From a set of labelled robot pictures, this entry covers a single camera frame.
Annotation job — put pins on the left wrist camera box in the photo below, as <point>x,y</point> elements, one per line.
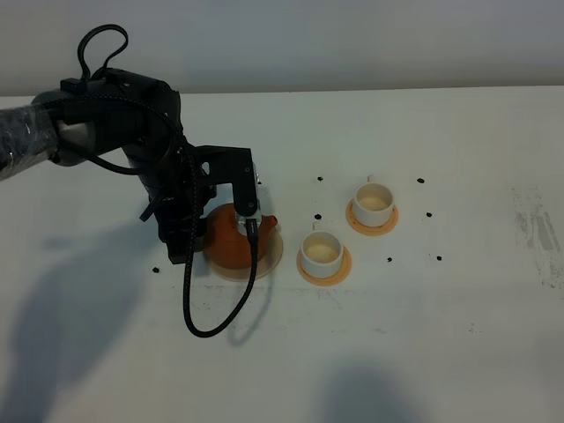
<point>231,165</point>

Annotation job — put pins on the near orange cup coaster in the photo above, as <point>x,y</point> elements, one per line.
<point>325,274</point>

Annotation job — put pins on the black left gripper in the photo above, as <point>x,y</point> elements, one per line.
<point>170,192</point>

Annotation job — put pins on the beige round teapot coaster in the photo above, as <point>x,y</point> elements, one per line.
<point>265,265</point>

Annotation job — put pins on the brown clay teapot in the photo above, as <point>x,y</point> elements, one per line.
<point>224,243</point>

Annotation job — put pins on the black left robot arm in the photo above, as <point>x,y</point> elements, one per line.
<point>128,124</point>

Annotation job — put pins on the white teacup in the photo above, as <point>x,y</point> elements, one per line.
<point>321,245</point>
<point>373,203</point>

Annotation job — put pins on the far white teacup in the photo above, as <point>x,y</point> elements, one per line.
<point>373,203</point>

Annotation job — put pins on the near white teacup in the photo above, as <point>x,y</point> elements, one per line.
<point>321,245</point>

